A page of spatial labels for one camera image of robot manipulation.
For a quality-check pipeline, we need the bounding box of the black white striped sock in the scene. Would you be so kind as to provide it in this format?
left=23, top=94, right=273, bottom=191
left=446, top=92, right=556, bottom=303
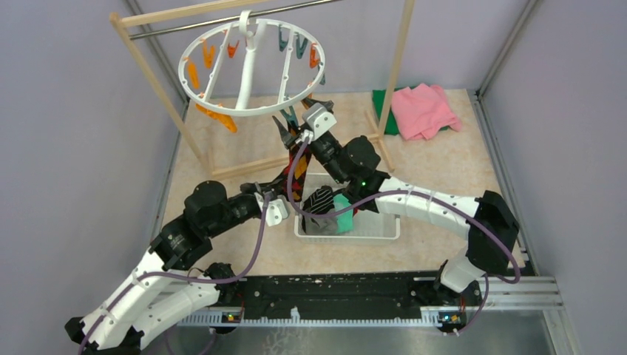
left=301, top=186, right=335, bottom=217

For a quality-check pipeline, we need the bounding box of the grey sock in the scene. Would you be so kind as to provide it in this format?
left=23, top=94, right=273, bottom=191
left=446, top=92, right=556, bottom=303
left=301, top=217, right=339, bottom=235

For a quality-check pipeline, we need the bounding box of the teal sock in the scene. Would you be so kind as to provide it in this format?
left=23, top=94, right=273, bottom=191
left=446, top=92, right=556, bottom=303
left=333, top=194, right=354, bottom=234

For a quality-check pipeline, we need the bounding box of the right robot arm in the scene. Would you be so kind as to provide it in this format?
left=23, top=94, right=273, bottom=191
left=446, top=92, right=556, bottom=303
left=273, top=100, right=521, bottom=305

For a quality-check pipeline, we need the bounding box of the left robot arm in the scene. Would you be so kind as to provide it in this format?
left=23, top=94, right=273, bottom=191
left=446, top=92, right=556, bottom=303
left=64, top=177, right=294, bottom=354

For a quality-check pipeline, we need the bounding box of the white round sock hanger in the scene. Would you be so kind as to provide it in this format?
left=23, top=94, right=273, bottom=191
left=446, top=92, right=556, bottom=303
left=177, top=18, right=327, bottom=109

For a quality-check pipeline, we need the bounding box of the teal clothespin holding sock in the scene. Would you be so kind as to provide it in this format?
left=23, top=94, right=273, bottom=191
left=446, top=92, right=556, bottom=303
left=279, top=106, right=299, bottom=129

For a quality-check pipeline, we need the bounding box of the orange clothespin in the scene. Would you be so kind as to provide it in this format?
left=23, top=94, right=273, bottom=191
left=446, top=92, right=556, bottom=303
left=206, top=110, right=238, bottom=133
left=184, top=57, right=200, bottom=90

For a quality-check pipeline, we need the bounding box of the white plastic basket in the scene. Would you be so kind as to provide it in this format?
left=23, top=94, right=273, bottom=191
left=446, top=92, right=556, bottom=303
left=294, top=173, right=401, bottom=245

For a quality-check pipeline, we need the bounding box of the pink cloth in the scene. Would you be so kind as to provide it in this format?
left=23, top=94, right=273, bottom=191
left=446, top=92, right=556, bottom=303
left=390, top=84, right=462, bottom=141

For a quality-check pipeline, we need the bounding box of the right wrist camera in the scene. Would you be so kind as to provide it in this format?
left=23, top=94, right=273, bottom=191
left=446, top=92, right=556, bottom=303
left=302, top=104, right=337, bottom=143

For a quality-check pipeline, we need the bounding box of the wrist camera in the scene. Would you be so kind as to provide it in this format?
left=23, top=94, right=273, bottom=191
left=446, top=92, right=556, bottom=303
left=302, top=104, right=337, bottom=143
left=254, top=192, right=290, bottom=226

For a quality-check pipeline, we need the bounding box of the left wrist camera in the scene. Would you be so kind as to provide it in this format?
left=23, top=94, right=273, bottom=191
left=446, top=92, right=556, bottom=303
left=254, top=192, right=290, bottom=226

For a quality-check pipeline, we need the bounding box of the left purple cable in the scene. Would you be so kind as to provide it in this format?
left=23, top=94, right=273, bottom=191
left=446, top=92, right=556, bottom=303
left=77, top=191, right=275, bottom=355

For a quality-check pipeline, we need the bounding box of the wooden drying rack frame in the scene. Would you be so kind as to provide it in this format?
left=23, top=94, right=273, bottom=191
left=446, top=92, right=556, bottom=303
left=109, top=1, right=415, bottom=178

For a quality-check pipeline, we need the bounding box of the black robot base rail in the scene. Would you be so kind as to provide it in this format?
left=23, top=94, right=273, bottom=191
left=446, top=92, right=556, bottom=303
left=211, top=271, right=482, bottom=334

